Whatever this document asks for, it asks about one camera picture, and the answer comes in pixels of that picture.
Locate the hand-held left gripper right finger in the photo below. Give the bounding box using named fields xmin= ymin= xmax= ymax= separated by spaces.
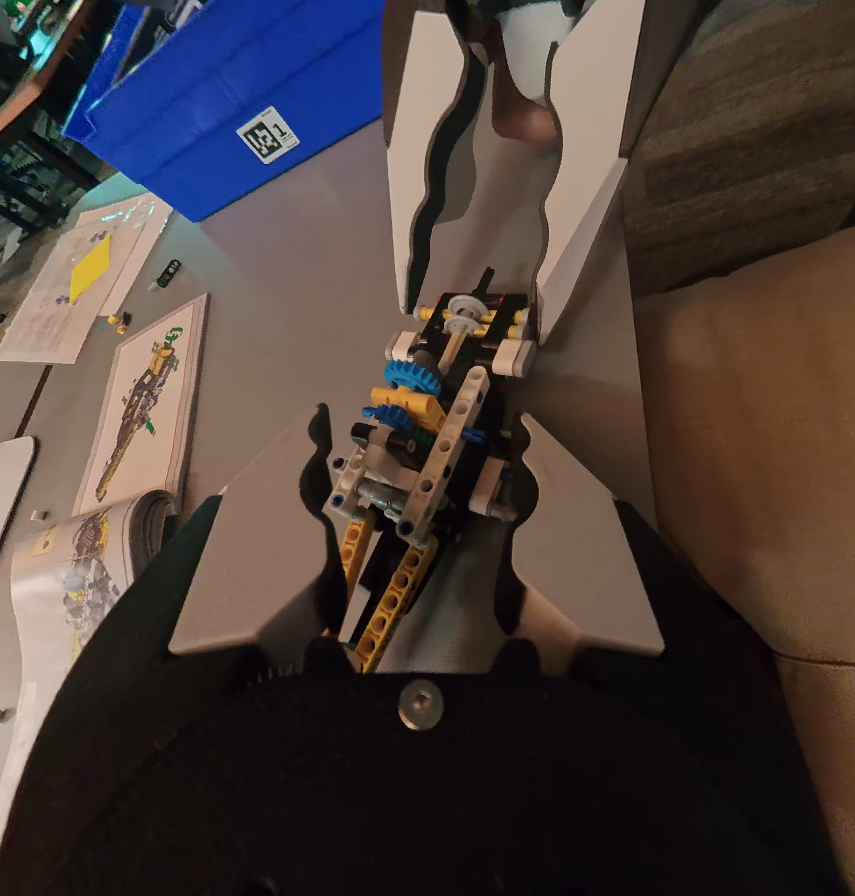
xmin=494 ymin=413 xmax=665 ymax=662

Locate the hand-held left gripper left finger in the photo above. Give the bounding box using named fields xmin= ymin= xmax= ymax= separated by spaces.
xmin=167 ymin=402 xmax=351 ymax=655

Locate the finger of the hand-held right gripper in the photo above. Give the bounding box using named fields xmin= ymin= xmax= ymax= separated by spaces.
xmin=534 ymin=0 xmax=647 ymax=345
xmin=387 ymin=10 xmax=488 ymax=316

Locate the yellow and black lego model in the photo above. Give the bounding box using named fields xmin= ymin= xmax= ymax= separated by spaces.
xmin=326 ymin=266 xmax=540 ymax=673

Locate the closed lego instruction booklet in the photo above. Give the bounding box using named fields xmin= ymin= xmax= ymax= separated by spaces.
xmin=72 ymin=293 xmax=211 ymax=518

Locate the open lego instruction booklet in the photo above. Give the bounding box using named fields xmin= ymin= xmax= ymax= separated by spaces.
xmin=0 ymin=490 xmax=183 ymax=890

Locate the person's right hand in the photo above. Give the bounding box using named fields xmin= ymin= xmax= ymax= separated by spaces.
xmin=489 ymin=17 xmax=563 ymax=149

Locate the white printed tag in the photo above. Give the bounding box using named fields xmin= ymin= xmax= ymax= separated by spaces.
xmin=236 ymin=105 xmax=301 ymax=166

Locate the blue plastic bin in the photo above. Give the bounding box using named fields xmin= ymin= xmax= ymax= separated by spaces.
xmin=62 ymin=0 xmax=386 ymax=224

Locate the dark cardboard box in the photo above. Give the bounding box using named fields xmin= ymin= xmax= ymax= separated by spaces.
xmin=116 ymin=0 xmax=215 ymax=74

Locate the white rounded board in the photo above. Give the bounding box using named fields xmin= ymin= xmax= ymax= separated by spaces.
xmin=0 ymin=436 xmax=38 ymax=596

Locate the paper sheet with yellow diamond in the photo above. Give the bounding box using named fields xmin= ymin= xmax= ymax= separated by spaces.
xmin=0 ymin=195 xmax=173 ymax=365

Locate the dark wooden shelf unit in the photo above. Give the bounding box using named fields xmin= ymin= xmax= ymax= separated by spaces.
xmin=0 ymin=0 xmax=103 ymax=235

